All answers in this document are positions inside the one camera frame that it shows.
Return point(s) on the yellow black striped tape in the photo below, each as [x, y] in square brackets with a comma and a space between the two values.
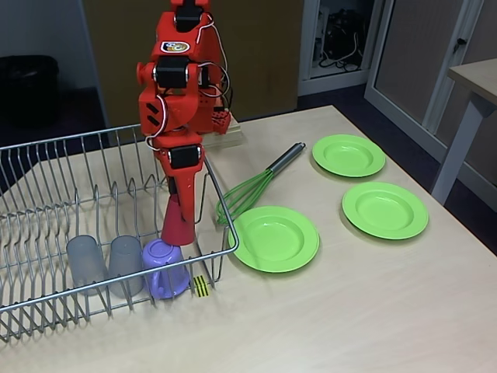
[202, 286]

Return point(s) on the red plastic cup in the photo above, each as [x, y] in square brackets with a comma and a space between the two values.
[174, 231]

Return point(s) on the green plastic plate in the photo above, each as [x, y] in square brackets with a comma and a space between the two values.
[275, 241]
[388, 210]
[361, 153]

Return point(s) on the brown board panel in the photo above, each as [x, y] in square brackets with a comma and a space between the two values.
[112, 46]

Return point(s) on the grey translucent plastic cup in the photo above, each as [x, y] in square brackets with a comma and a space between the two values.
[85, 264]
[125, 264]

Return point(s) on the purple plastic mug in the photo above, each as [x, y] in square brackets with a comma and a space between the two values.
[163, 256]

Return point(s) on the white framed sliding door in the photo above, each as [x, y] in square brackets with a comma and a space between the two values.
[378, 58]

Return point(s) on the black electronics in cabinet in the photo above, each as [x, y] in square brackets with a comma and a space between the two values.
[341, 23]

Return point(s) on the wooden base block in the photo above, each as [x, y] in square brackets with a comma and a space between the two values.
[233, 134]

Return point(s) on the orange LeRobot robot arm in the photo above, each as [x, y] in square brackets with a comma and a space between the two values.
[178, 109]

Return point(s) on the beige side table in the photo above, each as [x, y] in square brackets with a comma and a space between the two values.
[477, 75]

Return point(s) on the orange gripper black servo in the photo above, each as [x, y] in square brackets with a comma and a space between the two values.
[182, 157]

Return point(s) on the small black door lock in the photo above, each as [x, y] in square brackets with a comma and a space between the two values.
[461, 42]

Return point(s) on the white open cabinet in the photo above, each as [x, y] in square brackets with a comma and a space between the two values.
[359, 77]

